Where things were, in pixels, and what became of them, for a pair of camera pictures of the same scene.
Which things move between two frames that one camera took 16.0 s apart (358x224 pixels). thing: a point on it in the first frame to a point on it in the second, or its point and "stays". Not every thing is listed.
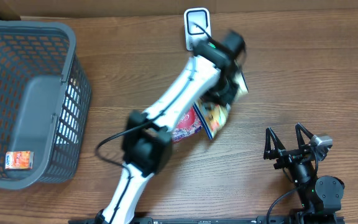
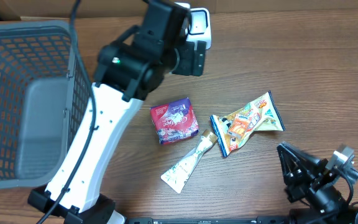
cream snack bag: x=212 y=115 to x=234 y=128
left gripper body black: x=225 y=90 to x=189 y=60
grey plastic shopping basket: x=35 y=96 stays
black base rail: x=209 y=220 stays
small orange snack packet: x=19 y=160 to x=238 y=125
